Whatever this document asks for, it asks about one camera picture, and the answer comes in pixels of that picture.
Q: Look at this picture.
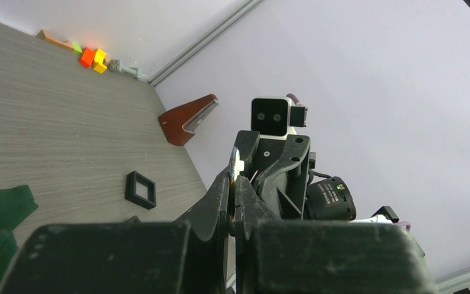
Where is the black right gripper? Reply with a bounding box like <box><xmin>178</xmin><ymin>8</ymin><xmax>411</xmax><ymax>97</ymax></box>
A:
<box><xmin>234</xmin><ymin>130</ymin><xmax>311</xmax><ymax>219</ymax></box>

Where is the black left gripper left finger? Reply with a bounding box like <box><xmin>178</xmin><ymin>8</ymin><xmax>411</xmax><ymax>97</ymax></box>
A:
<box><xmin>0</xmin><ymin>170</ymin><xmax>230</xmax><ymax>293</ymax></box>

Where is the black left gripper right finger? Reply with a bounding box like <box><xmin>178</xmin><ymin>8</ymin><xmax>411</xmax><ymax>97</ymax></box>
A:
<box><xmin>234</xmin><ymin>176</ymin><xmax>438</xmax><ymax>293</ymax></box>

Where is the round white brooch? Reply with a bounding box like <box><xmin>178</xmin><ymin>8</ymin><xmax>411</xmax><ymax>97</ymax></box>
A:
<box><xmin>229</xmin><ymin>146</ymin><xmax>245</xmax><ymax>192</ymax></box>

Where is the black square display box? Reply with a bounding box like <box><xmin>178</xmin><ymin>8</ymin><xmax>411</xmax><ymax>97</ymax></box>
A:
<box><xmin>124</xmin><ymin>171</ymin><xmax>157</xmax><ymax>210</ymax></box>

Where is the brown wooden metronome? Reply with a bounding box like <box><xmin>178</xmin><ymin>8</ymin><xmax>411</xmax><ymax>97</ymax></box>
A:
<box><xmin>158</xmin><ymin>94</ymin><xmax>218</xmax><ymax>146</ymax></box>

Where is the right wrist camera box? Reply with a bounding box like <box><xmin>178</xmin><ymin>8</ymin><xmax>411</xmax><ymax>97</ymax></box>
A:
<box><xmin>250</xmin><ymin>95</ymin><xmax>308</xmax><ymax>140</ymax></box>

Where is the yellow block at wall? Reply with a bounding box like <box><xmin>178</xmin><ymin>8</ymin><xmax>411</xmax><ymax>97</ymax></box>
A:
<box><xmin>92</xmin><ymin>48</ymin><xmax>107</xmax><ymax>74</ymax></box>

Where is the orange block at wall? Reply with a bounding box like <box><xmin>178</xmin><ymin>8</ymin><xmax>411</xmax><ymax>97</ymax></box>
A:
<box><xmin>79</xmin><ymin>47</ymin><xmax>95</xmax><ymax>68</ymax></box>

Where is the wooden block at wall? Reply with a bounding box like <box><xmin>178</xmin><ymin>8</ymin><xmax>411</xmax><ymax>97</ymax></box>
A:
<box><xmin>36</xmin><ymin>29</ymin><xmax>74</xmax><ymax>52</ymax></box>

